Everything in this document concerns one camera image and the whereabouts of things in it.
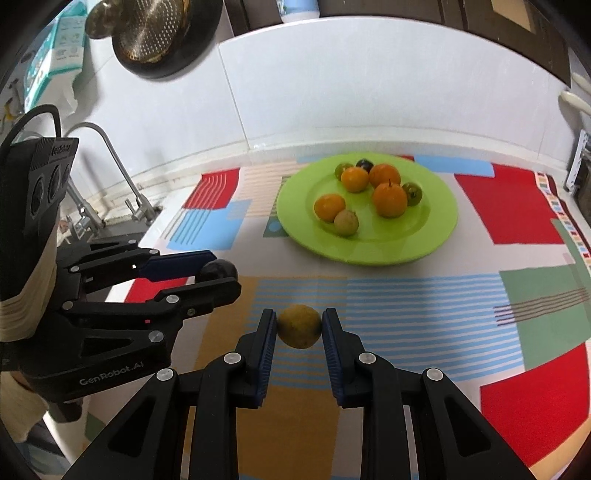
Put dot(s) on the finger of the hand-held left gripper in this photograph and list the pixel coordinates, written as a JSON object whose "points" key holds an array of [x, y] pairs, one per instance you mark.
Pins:
{"points": [[180, 265], [207, 295]]}

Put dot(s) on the beige round fruit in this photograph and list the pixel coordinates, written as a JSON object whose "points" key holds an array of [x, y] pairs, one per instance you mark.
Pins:
{"points": [[346, 222], [299, 325]]}

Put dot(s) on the metal dish rack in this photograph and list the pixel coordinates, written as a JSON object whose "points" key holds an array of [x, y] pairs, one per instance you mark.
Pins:
{"points": [[579, 161]]}

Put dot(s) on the small green tomato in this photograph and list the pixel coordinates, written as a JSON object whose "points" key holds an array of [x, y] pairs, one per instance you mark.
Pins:
{"points": [[341, 169]]}

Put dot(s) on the dark purple plum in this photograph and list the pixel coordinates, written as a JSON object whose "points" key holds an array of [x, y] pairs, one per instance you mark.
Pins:
{"points": [[217, 269]]}

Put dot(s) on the small dark round fruit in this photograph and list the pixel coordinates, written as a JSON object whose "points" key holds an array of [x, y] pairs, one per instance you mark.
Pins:
{"points": [[364, 163]]}

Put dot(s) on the hanging black frying pan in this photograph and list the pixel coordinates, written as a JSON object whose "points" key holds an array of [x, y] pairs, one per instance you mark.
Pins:
{"points": [[152, 32]]}

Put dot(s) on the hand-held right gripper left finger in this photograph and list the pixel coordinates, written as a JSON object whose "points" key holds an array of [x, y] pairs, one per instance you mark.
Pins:
{"points": [[268, 355]]}

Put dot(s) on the colourful patterned table mat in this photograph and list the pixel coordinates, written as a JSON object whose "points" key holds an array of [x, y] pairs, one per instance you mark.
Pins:
{"points": [[415, 300]]}

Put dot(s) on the steel kitchen faucet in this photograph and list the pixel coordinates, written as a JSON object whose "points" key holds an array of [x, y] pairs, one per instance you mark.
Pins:
{"points": [[108, 147]]}

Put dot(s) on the green plate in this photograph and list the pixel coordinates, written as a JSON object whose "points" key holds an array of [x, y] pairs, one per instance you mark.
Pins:
{"points": [[406, 240]]}

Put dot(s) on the small orange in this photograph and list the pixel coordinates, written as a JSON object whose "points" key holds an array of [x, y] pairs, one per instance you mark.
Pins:
{"points": [[329, 206]]}

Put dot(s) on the green tomato with stem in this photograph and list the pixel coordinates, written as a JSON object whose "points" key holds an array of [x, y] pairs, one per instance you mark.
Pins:
{"points": [[413, 194]]}

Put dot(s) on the light blue paper box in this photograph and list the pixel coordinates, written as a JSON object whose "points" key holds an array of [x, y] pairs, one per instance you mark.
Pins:
{"points": [[57, 46]]}

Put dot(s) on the large orange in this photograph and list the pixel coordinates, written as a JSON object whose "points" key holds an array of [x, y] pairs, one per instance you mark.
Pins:
{"points": [[390, 201]]}

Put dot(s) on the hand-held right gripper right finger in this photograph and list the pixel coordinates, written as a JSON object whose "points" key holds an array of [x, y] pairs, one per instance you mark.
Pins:
{"points": [[331, 355]]}

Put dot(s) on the dark wooden cabinet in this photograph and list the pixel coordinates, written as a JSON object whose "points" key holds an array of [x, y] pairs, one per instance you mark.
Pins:
{"points": [[517, 27]]}

